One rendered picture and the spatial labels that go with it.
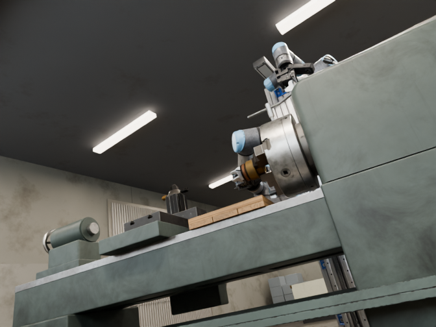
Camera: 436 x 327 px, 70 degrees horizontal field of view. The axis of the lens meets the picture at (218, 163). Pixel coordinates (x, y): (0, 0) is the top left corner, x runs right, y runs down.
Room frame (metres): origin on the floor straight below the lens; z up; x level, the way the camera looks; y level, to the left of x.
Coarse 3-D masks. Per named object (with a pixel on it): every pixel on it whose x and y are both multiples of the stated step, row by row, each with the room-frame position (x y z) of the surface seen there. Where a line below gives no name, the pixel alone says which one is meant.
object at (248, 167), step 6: (246, 162) 1.18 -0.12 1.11; (240, 168) 1.19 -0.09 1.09; (246, 168) 1.17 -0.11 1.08; (252, 168) 1.16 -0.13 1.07; (258, 168) 1.17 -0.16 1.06; (264, 168) 1.21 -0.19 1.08; (246, 174) 1.19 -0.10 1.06; (252, 174) 1.18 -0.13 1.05; (258, 174) 1.19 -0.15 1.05; (246, 180) 1.22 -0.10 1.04
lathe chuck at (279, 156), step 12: (276, 120) 1.04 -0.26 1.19; (264, 132) 1.03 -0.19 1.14; (276, 132) 1.00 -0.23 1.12; (276, 144) 1.00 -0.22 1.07; (288, 144) 0.99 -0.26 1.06; (276, 156) 1.02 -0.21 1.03; (288, 156) 1.01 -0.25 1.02; (276, 168) 1.04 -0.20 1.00; (288, 168) 1.03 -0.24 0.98; (276, 180) 1.07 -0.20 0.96; (288, 180) 1.07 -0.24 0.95; (300, 180) 1.07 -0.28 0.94; (288, 192) 1.13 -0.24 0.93; (300, 192) 1.15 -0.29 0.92
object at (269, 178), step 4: (268, 172) 1.19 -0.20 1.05; (260, 176) 1.20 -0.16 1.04; (264, 176) 1.20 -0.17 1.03; (268, 176) 1.19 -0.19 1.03; (272, 176) 1.19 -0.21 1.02; (264, 180) 1.20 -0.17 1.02; (268, 180) 1.20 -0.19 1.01; (272, 180) 1.20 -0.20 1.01; (268, 184) 1.21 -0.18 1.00; (272, 184) 1.21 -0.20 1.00; (276, 184) 1.20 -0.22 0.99; (276, 188) 1.21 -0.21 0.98; (276, 192) 1.22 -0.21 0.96; (280, 192) 1.22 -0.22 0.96
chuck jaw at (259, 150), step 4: (268, 140) 1.02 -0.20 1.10; (264, 144) 1.03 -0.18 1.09; (268, 144) 1.02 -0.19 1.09; (256, 148) 1.05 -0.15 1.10; (260, 148) 1.05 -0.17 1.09; (264, 148) 1.03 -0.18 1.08; (268, 148) 1.02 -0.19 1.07; (256, 152) 1.06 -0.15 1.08; (260, 152) 1.05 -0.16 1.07; (264, 152) 1.04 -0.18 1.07; (256, 156) 1.06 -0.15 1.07; (260, 156) 1.07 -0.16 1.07; (264, 156) 1.07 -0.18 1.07; (252, 160) 1.14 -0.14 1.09; (256, 160) 1.10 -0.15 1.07; (260, 160) 1.10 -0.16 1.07; (264, 160) 1.11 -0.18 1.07; (252, 164) 1.14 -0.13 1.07; (256, 164) 1.14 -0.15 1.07; (260, 164) 1.13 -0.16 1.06; (264, 164) 1.14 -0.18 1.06; (268, 164) 1.15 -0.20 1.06; (256, 168) 1.16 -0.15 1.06
